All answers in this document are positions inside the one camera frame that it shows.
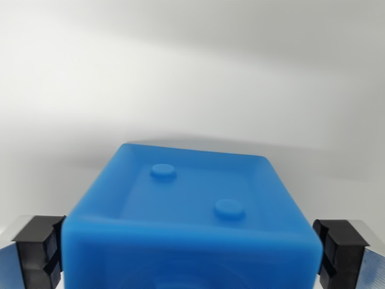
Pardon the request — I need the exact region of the blue rubber cube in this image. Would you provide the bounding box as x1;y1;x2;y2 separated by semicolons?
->
61;142;325;289

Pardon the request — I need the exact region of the black silver gripper right finger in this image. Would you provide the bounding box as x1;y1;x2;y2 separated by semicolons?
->
312;219;385;289

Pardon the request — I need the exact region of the black silver gripper left finger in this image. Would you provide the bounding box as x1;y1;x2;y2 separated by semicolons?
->
0;214;67;289

